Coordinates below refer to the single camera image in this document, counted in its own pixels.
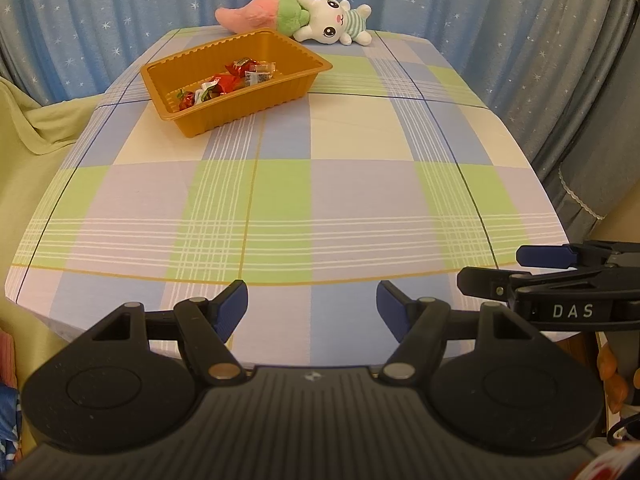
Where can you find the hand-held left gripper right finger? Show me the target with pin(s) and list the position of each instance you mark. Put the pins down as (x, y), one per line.
(395, 310)

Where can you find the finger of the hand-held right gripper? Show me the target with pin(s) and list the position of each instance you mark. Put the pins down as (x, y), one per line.
(545, 256)
(485, 282)

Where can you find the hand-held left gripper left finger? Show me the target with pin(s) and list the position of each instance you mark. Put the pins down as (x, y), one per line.
(232, 307)

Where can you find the small red twist-wrapped candy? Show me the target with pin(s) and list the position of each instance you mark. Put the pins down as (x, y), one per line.
(186, 101)

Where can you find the orange plastic tray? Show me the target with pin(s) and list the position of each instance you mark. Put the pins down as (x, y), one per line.
(260, 97)

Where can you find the long green snack packet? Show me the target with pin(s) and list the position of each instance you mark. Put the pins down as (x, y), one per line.
(205, 92)

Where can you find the large red snack packet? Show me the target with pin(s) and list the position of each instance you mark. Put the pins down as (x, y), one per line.
(227, 85)

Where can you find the clear packet of dark snack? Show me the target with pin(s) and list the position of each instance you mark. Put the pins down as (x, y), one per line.
(260, 76)

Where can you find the red white-print snack packet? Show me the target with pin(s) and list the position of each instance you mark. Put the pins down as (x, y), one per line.
(239, 66)

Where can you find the person's right hand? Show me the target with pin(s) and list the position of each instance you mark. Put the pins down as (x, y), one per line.
(612, 385)

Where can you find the beige wooden furniture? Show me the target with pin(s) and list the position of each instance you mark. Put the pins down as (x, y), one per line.
(620, 225)

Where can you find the grey-blue lace-trimmed cover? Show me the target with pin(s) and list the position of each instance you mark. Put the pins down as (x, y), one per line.
(600, 160)

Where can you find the plaid tablecloth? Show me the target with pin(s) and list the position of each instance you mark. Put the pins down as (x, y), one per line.
(350, 200)

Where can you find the red white patterned cloth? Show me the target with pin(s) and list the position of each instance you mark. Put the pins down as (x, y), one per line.
(615, 467)

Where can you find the light green cloth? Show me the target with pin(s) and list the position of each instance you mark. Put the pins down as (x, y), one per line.
(30, 185)

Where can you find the blue patterned cloth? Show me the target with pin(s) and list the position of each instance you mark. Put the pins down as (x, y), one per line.
(9, 425)

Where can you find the white bunny carrot plush toy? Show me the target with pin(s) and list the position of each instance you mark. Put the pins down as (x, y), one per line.
(330, 20)

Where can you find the blue star curtain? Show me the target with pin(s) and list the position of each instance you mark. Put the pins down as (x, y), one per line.
(100, 20)

